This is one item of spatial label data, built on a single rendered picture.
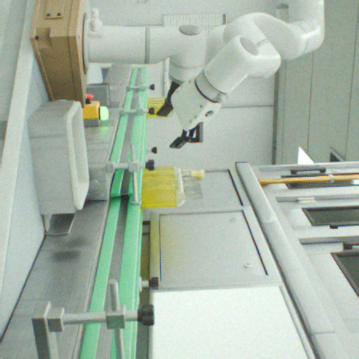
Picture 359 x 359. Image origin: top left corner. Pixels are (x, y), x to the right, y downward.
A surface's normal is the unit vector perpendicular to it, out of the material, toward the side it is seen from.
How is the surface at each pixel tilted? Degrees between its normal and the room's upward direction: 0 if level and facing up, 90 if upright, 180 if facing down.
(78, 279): 90
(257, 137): 90
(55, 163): 90
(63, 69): 90
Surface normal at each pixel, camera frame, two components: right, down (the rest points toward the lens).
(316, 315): -0.04, -0.93
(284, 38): -0.30, 0.58
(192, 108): -0.72, 0.10
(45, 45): 0.04, 0.22
